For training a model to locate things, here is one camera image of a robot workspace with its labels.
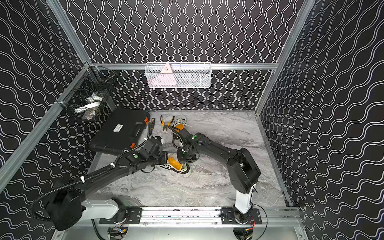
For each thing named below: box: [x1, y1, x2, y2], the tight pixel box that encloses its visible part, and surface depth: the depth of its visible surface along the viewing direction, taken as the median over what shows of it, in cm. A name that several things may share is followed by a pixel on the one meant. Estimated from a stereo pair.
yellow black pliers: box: [160, 115, 175, 131], surface depth 113 cm
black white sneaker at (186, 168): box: [156, 153, 192, 175], surface depth 85 cm
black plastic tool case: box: [89, 108, 151, 154], surface depth 103 cm
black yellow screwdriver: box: [151, 117, 155, 136], surface depth 115 cm
